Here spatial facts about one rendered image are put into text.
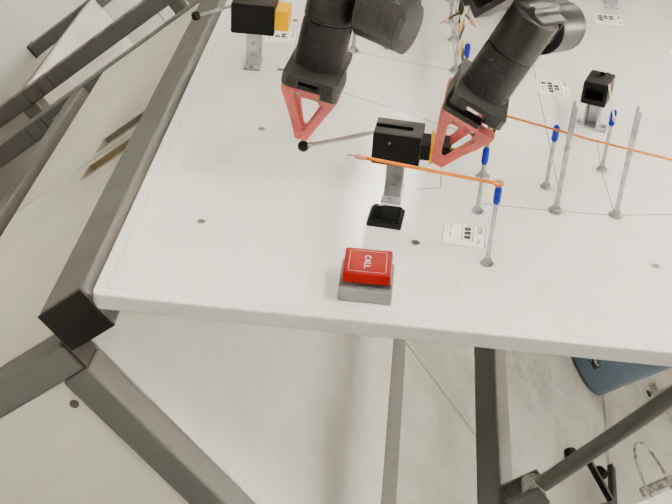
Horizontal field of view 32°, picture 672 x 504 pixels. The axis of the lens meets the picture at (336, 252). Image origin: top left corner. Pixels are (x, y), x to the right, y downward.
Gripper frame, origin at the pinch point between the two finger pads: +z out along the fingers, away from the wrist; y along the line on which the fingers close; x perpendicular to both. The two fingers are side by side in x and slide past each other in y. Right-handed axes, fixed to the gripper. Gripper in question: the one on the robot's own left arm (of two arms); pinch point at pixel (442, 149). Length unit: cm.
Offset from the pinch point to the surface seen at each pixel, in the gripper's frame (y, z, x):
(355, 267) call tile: -21.4, 6.2, 4.0
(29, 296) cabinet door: -11, 41, 34
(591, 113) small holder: 27.5, -2.7, -18.8
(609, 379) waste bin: 356, 237, -198
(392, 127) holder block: 0.8, 1.2, 6.2
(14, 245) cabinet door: 12, 54, 42
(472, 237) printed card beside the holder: -6.7, 4.4, -7.6
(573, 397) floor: 328, 239, -178
